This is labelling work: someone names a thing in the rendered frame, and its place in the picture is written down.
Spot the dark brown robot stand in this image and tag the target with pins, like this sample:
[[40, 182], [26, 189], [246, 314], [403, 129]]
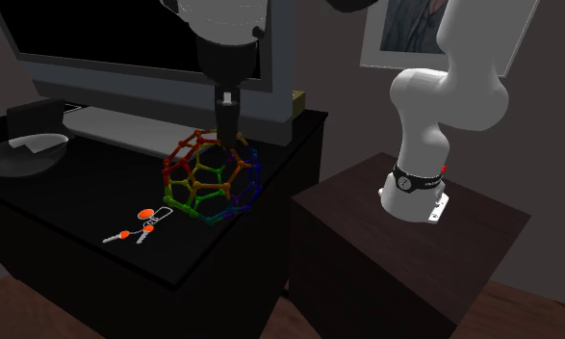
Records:
[[366, 263]]

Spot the black cabinet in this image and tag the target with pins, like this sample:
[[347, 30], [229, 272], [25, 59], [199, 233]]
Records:
[[75, 263]]

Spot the small olive box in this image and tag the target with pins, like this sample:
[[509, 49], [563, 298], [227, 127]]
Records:
[[299, 101]]

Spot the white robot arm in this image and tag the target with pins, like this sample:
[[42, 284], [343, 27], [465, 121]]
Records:
[[423, 131]]

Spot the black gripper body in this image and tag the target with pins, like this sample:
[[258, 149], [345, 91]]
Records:
[[226, 61]]

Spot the grey framed television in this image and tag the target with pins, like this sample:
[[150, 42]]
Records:
[[99, 33]]

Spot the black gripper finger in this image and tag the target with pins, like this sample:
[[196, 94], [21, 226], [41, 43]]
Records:
[[227, 119]]

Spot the white framed wall picture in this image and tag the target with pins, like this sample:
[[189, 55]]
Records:
[[404, 28]]

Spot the dark shallow bowl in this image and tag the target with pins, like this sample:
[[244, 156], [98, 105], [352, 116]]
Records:
[[10, 162]]

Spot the black box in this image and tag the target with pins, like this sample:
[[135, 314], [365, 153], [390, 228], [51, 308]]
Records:
[[33, 117]]

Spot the keys with orange tags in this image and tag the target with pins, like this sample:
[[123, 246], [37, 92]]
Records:
[[146, 215]]

